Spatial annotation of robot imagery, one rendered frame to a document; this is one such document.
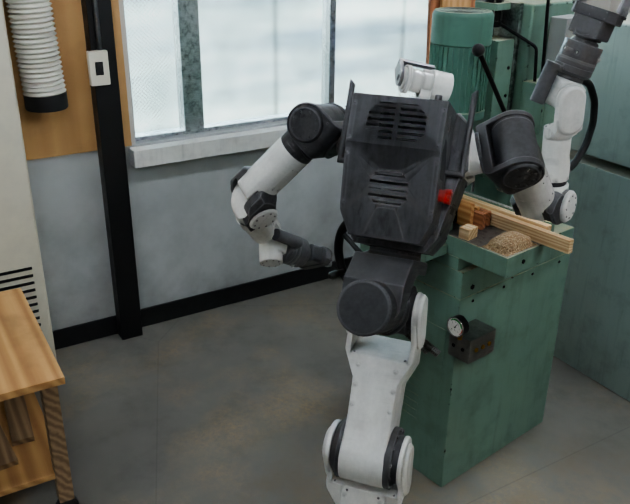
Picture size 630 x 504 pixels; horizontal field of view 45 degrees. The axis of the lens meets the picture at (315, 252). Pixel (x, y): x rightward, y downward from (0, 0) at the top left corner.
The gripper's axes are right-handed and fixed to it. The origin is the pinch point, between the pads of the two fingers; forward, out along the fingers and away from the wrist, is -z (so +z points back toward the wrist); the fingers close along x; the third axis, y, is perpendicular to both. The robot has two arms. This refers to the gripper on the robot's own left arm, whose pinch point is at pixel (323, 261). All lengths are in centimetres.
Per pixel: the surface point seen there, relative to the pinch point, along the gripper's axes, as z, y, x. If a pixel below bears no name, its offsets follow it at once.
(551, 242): -29, 3, 60
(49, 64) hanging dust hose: 52, 74, -88
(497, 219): -28, 13, 43
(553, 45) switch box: -29, 64, 63
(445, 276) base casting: -23.1, -3.7, 28.5
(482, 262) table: -18.4, -2.8, 43.6
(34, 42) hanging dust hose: 60, 79, -86
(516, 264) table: -22, -4, 52
